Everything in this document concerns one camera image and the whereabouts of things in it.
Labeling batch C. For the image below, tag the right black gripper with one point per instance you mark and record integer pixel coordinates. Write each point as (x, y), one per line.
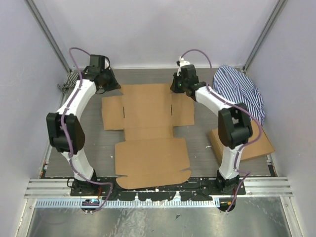
(174, 87)

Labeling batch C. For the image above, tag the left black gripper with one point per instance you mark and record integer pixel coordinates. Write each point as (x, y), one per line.
(114, 84)

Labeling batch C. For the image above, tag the brown cardboard box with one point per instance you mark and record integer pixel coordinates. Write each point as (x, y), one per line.
(260, 148)
(150, 155)

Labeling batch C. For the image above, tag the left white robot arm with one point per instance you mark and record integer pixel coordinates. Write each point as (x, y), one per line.
(65, 132)

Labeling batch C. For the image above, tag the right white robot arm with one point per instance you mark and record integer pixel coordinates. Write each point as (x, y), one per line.
(234, 126)

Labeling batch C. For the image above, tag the folded brown cardboard box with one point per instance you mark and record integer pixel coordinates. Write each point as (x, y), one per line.
(260, 148)

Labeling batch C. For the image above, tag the black white striped cloth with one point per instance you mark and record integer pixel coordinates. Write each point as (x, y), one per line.
(70, 82)

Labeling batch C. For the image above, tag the blue white striped cloth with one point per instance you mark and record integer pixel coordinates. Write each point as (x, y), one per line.
(236, 87)

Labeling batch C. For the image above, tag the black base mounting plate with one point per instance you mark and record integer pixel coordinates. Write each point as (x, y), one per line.
(195, 189)

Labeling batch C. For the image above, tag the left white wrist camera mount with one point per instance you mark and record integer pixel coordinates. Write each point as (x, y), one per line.
(108, 63)

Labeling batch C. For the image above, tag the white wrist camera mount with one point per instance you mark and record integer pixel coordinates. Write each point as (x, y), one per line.
(108, 63)
(182, 62)

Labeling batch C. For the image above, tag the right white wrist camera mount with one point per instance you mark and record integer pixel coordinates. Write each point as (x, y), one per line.
(182, 62)

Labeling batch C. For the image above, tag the left aluminium corner post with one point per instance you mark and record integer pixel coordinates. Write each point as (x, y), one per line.
(47, 33)

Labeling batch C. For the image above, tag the aluminium corner post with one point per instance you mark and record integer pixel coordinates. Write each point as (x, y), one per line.
(276, 11)
(47, 33)

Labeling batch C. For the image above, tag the right aluminium corner post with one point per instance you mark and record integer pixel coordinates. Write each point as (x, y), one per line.
(276, 11)

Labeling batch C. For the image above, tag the aluminium front rail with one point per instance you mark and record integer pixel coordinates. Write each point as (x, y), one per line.
(254, 187)

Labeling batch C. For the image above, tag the white slotted cable duct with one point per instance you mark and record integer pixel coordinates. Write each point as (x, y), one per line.
(95, 203)

